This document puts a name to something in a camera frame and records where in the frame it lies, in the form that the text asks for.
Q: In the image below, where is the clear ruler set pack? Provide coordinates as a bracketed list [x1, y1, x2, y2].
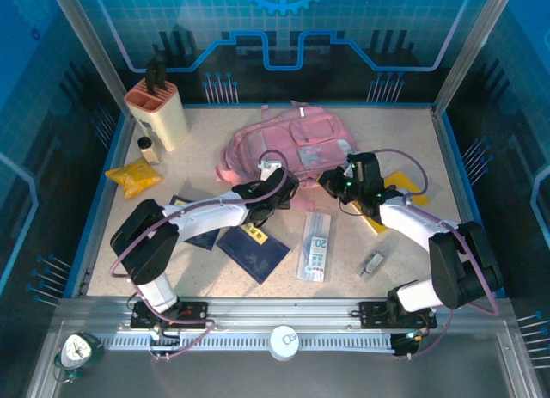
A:
[296, 211, 333, 283]

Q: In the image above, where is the aluminium frame post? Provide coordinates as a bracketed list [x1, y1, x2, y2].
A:
[47, 0, 132, 115]
[431, 0, 519, 118]

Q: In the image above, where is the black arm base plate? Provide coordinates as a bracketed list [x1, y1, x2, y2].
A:
[130, 301, 209, 329]
[358, 301, 438, 329]

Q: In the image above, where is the beige orange knife block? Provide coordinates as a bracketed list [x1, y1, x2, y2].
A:
[123, 79, 190, 153]

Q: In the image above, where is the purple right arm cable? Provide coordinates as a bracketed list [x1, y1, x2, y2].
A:
[369, 147, 502, 360]

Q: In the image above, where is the aluminium front rail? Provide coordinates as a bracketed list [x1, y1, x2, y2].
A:
[55, 297, 512, 330]

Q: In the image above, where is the small clear plastic box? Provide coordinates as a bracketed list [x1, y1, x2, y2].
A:
[355, 248, 387, 283]

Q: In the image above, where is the small bottle black cap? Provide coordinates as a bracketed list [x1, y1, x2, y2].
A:
[137, 136, 161, 166]

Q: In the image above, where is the navy book small yellow label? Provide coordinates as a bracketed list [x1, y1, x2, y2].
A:
[168, 194, 221, 251]

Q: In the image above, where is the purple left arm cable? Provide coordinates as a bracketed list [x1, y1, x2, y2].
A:
[109, 150, 288, 363]

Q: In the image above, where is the navy book large yellow label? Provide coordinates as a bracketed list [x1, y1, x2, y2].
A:
[216, 221, 292, 285]

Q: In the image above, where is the pink student backpack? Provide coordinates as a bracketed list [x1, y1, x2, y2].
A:
[214, 100, 362, 188]

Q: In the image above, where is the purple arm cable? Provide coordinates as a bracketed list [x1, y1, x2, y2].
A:
[109, 150, 288, 363]
[369, 147, 502, 360]

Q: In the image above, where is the white slotted cable duct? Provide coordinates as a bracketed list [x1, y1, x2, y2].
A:
[102, 332, 396, 352]

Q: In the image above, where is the yellow snack bag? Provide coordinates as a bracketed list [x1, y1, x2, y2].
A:
[105, 157, 164, 200]

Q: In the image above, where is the small black control board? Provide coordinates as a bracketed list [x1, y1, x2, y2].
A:
[149, 327, 181, 347]
[389, 332, 421, 357]

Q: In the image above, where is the green alarm clock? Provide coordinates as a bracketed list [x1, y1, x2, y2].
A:
[53, 332, 105, 382]

